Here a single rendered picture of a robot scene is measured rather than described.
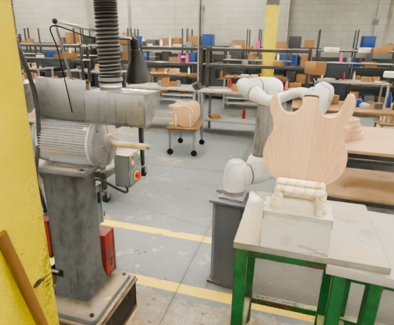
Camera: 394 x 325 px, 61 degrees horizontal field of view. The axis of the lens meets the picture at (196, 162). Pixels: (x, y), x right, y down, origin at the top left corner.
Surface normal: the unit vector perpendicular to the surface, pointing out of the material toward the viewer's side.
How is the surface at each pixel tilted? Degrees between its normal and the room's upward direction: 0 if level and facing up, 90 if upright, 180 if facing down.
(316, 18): 90
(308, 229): 90
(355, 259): 0
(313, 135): 92
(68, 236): 90
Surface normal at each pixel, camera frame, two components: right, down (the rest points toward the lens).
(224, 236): -0.40, 0.29
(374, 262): 0.02, -0.94
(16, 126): 0.96, 0.11
